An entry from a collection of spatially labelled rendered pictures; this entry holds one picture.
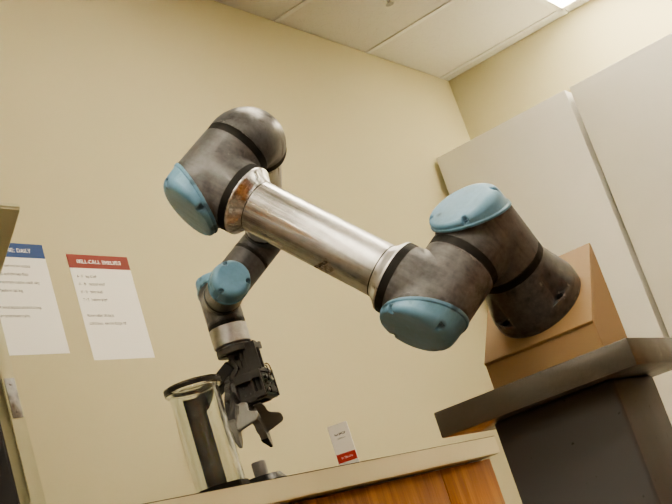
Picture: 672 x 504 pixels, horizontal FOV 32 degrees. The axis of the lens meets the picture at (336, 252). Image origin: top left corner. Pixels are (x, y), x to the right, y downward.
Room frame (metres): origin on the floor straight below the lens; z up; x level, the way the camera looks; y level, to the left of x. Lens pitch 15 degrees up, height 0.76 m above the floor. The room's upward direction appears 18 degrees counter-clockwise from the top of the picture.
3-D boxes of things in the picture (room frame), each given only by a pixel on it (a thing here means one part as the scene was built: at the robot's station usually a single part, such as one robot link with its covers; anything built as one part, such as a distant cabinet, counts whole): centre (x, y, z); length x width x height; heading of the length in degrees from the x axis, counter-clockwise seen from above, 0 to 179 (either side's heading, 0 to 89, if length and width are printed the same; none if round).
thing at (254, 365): (2.25, 0.24, 1.17); 0.09 x 0.08 x 0.12; 74
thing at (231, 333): (2.25, 0.25, 1.25); 0.08 x 0.08 x 0.05
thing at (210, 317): (2.25, 0.25, 1.33); 0.09 x 0.08 x 0.11; 19
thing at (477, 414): (1.84, -0.28, 0.92); 0.32 x 0.32 x 0.04; 62
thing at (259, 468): (2.26, 0.27, 0.97); 0.09 x 0.09 x 0.07
